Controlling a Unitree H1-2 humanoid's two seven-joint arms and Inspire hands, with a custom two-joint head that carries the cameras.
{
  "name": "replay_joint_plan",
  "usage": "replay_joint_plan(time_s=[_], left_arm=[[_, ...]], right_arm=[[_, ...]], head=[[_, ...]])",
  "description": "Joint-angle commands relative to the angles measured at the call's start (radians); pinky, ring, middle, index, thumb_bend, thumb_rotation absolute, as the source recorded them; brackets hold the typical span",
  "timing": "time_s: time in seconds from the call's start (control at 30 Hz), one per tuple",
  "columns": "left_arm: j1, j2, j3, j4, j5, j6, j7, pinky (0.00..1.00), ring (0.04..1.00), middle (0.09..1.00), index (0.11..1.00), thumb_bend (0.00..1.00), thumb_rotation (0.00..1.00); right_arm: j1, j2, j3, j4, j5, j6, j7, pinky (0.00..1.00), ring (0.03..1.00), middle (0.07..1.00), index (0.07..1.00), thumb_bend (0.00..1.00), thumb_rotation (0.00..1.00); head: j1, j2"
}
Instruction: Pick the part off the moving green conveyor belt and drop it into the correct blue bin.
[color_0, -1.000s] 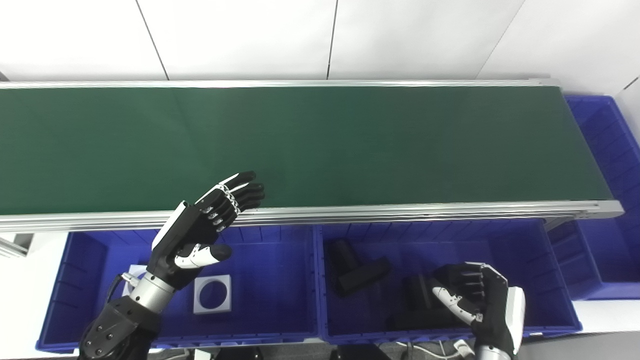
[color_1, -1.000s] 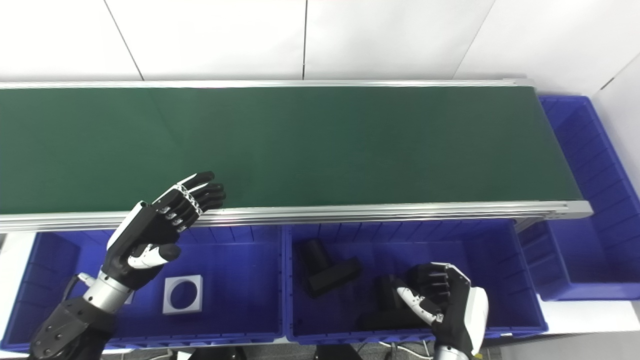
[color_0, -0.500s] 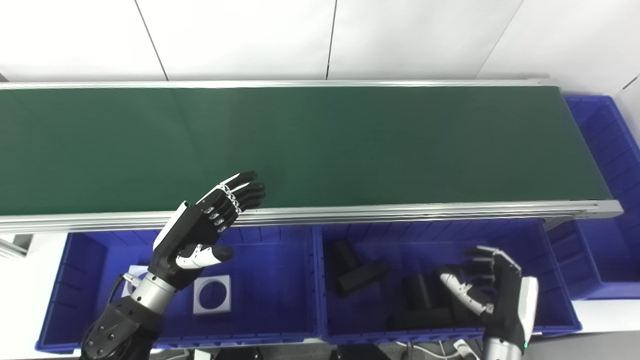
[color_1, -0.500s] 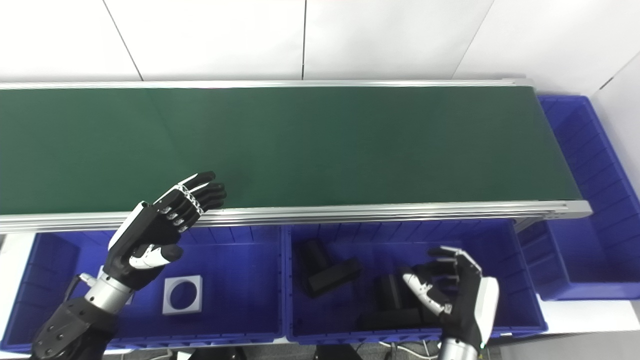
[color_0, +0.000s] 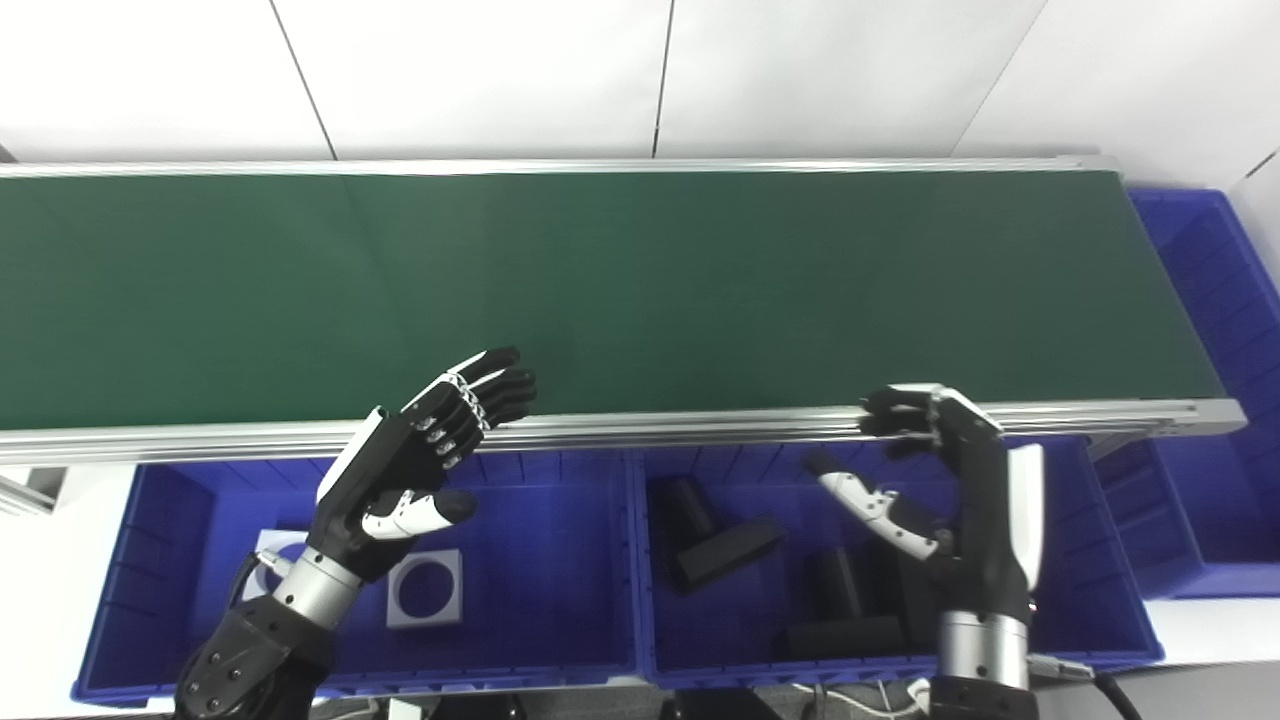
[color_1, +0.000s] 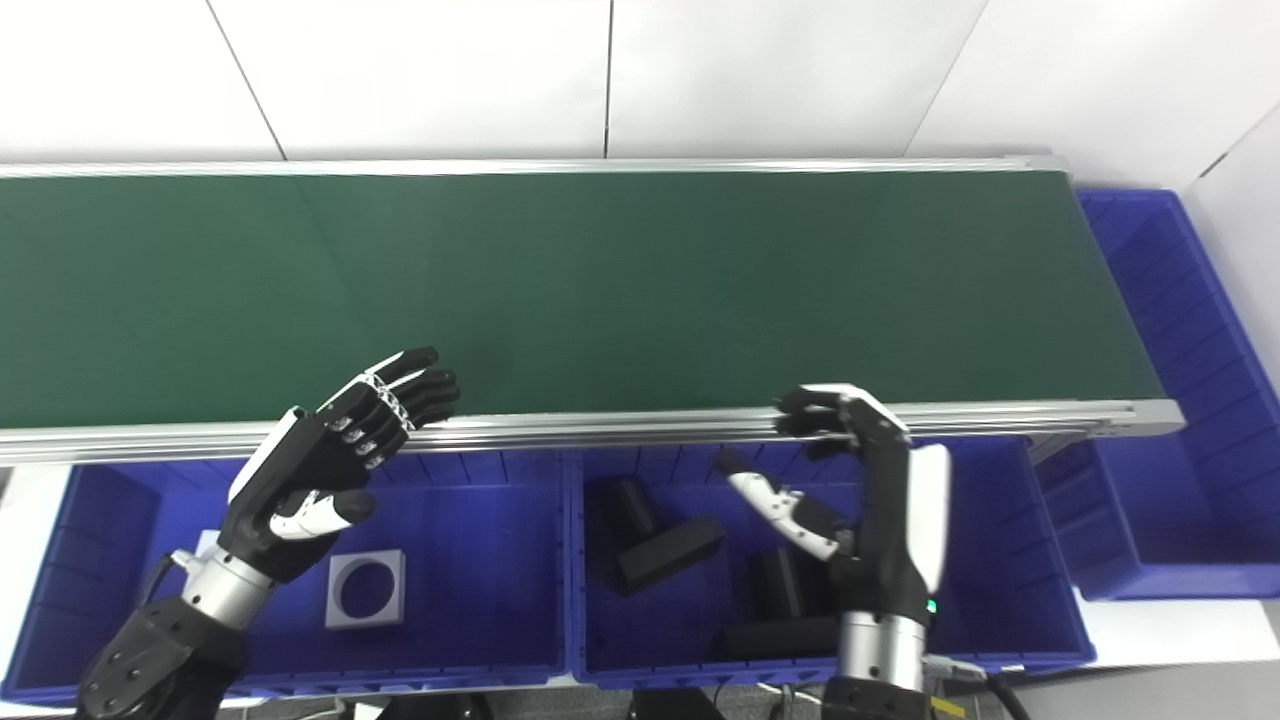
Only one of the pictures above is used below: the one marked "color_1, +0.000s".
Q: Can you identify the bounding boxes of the black part with cylinder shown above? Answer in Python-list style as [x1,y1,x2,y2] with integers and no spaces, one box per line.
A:
[598,478,727,597]
[715,548,843,663]

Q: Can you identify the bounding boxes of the green conveyor belt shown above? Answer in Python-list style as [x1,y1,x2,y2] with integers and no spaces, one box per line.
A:
[0,172,1167,429]
[0,155,1187,469]

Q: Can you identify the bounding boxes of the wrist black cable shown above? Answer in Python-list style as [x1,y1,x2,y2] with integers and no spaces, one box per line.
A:
[138,550,201,606]
[925,655,1033,720]

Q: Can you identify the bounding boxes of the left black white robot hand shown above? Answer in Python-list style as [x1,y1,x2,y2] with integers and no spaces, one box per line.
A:
[218,346,461,584]

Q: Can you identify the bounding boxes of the blue bin with white parts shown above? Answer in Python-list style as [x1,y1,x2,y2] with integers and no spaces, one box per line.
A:
[0,450,571,701]

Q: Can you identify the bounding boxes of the blue bin with black parts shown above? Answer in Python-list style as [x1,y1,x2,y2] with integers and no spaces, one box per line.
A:
[565,440,1097,691]

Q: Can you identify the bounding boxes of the empty blue bin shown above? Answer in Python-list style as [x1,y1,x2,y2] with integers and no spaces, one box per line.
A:
[1035,190,1280,601]

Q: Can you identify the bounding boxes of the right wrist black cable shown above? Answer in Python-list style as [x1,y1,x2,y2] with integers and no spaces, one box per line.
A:
[925,655,1033,720]

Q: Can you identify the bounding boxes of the black robot body part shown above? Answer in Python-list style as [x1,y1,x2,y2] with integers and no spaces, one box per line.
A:
[380,693,497,720]
[628,688,727,720]

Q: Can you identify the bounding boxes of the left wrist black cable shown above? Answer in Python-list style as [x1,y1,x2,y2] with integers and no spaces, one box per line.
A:
[138,550,201,606]

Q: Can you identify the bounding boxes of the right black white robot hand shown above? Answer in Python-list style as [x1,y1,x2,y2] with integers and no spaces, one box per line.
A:
[712,383,951,626]

